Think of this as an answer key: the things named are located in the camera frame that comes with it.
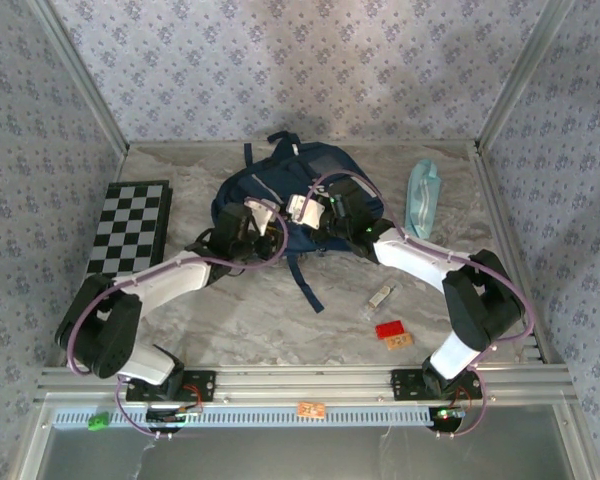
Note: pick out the navy blue backpack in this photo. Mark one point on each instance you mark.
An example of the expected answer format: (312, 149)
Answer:
(235, 190)

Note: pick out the light blue pencil case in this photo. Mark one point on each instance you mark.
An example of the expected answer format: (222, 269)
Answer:
(422, 200)

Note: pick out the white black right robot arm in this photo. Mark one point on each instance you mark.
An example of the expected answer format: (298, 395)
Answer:
(410, 260)

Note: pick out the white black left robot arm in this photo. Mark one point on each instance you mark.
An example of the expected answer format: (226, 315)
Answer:
(170, 280)

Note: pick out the black white chessboard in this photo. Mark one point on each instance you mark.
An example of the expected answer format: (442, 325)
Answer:
(125, 215)

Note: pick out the red rectangular block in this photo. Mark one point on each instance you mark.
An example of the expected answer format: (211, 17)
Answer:
(390, 330)

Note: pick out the orange rectangular block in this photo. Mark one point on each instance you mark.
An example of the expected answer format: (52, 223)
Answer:
(400, 342)

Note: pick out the orange paper tag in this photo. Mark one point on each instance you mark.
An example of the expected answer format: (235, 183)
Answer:
(310, 409)

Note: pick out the grey metal front tray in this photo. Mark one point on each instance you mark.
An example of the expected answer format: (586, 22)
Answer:
(300, 455)

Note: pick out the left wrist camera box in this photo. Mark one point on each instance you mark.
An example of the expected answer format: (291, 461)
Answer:
(260, 212)

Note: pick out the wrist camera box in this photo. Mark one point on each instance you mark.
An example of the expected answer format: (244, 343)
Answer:
(260, 212)
(305, 215)

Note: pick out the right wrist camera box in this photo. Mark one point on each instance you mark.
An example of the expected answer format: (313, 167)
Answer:
(305, 215)

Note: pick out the aluminium mounting rail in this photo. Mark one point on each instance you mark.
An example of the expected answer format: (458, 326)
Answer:
(300, 382)

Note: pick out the aluminium table side rail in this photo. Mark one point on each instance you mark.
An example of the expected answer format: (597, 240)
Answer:
(505, 240)

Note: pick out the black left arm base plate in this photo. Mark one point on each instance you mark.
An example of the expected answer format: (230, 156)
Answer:
(200, 385)

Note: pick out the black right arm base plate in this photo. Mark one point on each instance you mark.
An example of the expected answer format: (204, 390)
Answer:
(405, 384)

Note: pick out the aluminium frame post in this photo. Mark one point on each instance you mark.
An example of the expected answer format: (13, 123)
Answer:
(80, 80)
(525, 75)

